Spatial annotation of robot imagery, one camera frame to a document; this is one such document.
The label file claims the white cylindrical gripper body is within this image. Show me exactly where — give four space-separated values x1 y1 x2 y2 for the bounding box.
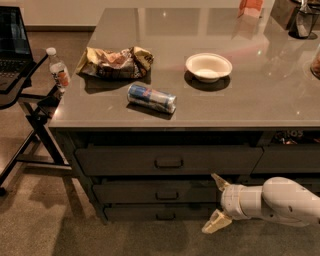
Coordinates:
221 185 263 220

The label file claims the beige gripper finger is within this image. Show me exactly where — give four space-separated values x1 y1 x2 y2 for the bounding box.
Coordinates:
212 173 230 192
202 209 232 234

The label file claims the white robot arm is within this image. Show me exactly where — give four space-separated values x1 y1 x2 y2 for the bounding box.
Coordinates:
202 173 320 234

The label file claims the snack bag in drawer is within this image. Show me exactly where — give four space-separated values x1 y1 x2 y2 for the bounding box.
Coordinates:
272 130 320 145

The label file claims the blue silver energy drink can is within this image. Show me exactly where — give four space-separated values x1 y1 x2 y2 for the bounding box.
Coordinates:
127 84 177 114

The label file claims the white paper bowl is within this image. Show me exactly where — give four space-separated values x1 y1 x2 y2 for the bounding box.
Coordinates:
185 53 233 83

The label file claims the glass jar with snacks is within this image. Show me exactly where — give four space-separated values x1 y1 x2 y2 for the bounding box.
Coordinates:
310 45 320 79

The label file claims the crumpled chip bag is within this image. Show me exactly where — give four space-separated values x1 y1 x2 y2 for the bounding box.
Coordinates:
76 46 154 80

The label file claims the orange carton box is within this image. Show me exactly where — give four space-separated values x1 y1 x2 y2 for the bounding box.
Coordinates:
238 0 264 18

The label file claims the dark metal container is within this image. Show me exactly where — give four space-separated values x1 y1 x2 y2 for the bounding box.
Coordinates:
271 0 320 40

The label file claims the black laptop stand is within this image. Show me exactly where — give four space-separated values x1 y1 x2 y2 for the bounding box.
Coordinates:
0 49 69 196

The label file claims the clear plastic water bottle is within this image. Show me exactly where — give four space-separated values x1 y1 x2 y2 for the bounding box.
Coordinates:
46 47 70 93

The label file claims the black laptop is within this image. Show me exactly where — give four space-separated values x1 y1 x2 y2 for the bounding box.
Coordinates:
0 6 35 94

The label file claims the dark cabinet frame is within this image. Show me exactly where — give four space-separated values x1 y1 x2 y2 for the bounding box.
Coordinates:
52 128 320 221

